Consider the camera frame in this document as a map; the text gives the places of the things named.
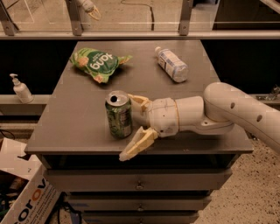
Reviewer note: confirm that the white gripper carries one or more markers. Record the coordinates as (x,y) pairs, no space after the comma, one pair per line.
(163,117)

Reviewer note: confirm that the green soda can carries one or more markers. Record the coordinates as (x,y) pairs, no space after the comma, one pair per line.
(118,107)

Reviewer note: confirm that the blue labelled plastic bottle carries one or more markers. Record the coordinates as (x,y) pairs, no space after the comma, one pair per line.
(176,68)

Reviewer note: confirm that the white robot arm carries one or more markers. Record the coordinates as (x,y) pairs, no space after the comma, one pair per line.
(214,113)

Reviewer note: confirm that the white pump dispenser bottle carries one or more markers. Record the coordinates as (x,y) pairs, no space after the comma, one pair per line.
(22,91)

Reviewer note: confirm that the grey drawer cabinet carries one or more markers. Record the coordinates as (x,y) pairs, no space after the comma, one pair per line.
(178,173)

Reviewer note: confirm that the top drawer knob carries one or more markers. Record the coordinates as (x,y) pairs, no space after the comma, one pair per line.
(139,185)

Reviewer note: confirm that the drawer knob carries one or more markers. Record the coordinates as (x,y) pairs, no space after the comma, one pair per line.
(140,208)
(139,185)

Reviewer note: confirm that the green chip bag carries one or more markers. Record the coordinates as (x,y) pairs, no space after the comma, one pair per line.
(98,64)

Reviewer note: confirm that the middle drawer knob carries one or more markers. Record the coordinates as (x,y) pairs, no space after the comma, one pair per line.
(140,208)

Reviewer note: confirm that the white cardboard box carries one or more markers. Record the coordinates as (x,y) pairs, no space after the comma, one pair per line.
(36,200)

